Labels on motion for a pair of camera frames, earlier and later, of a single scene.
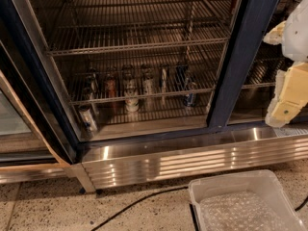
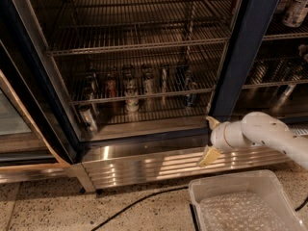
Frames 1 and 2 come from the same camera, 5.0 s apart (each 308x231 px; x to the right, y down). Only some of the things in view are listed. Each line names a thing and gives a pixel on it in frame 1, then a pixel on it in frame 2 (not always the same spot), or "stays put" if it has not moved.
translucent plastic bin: [244, 200] stays put
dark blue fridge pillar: [258, 5] stays put
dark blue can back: [181, 75] stays put
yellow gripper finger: [275, 36] to [213, 121]
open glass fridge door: [38, 137] stays put
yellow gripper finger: [291, 96] to [209, 156]
